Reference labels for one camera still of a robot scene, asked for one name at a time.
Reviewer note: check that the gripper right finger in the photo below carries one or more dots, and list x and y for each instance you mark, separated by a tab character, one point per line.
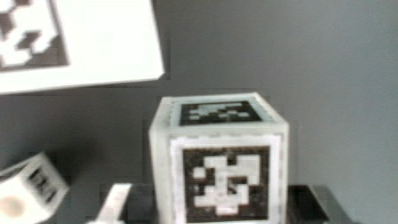
314	206

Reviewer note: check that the white chair leg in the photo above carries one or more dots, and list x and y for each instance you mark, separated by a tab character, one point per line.
219	157

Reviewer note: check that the white marker base sheet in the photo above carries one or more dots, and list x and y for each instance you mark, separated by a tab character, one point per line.
77	43

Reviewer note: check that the white chair leg cube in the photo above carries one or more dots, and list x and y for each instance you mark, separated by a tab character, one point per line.
33	191

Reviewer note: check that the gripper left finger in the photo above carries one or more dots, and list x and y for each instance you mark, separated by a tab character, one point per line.
129	205

